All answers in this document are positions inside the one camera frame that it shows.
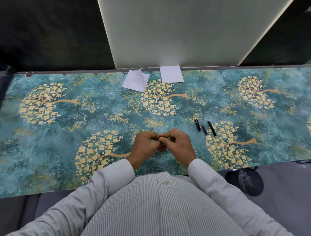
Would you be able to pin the person's left hand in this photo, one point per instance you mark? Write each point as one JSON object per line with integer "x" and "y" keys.
{"x": 142, "y": 148}

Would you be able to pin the person's right hand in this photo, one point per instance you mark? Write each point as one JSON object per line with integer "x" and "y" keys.
{"x": 182, "y": 146}

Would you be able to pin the black pen cap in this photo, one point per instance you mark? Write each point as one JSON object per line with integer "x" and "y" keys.
{"x": 198, "y": 125}

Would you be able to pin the black pen barrel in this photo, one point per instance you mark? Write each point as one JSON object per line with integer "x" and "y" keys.
{"x": 212, "y": 128}

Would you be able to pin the person's left forearm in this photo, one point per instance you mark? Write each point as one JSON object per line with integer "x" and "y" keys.
{"x": 85, "y": 199}

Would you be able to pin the person's right forearm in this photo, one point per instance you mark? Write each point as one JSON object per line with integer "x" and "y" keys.
{"x": 230, "y": 194}

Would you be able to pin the person's striped shirt torso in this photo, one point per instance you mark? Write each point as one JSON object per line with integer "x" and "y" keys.
{"x": 160, "y": 209}

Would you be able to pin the creased white paper square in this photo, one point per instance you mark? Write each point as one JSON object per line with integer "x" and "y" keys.
{"x": 134, "y": 81}

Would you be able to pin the black waste bin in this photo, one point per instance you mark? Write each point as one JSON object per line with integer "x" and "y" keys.
{"x": 252, "y": 187}

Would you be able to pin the teal floral table cover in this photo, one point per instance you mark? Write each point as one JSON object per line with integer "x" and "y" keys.
{"x": 48, "y": 141}

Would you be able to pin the frosted white light panel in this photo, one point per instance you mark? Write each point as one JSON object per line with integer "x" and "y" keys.
{"x": 182, "y": 31}

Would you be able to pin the black wrapped metal frame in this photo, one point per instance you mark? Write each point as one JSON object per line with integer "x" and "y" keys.
{"x": 6, "y": 77}

